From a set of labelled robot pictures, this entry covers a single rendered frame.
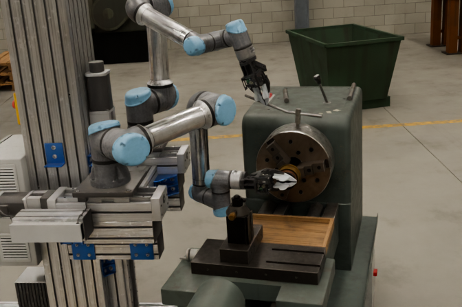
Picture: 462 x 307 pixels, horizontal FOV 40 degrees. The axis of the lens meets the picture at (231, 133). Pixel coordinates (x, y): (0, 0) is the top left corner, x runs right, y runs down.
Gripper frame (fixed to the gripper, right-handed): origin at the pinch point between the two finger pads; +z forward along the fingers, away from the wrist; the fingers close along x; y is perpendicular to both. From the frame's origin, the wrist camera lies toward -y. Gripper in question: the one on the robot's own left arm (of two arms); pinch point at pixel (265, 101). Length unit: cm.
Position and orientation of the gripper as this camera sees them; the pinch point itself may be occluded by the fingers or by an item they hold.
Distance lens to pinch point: 263.6
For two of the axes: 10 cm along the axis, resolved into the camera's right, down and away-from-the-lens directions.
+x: 8.7, -2.0, -4.5
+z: 3.5, 8.9, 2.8
